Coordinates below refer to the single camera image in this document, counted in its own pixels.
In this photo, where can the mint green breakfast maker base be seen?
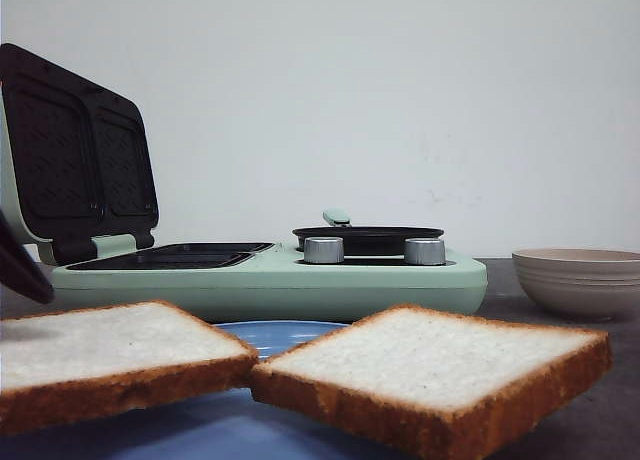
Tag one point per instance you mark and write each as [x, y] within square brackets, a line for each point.
[221, 282]

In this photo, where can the black round frying pan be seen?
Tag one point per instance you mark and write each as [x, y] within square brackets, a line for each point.
[364, 240]

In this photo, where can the silver control knob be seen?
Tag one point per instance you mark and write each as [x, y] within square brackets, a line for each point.
[424, 252]
[323, 250]

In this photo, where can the right silver control knob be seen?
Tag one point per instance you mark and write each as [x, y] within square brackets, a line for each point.
[424, 252]

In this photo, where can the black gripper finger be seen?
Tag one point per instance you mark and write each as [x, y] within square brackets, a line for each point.
[19, 272]

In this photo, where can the beige ribbed bowl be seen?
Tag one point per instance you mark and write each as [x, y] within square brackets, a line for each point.
[579, 283]

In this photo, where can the white bread slice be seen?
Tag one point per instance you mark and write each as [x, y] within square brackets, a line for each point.
[434, 385]
[64, 367]

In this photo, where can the mint green breakfast maker lid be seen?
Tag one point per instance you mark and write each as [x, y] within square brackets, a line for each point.
[80, 157]

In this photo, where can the left silver control knob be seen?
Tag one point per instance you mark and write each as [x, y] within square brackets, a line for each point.
[323, 250]

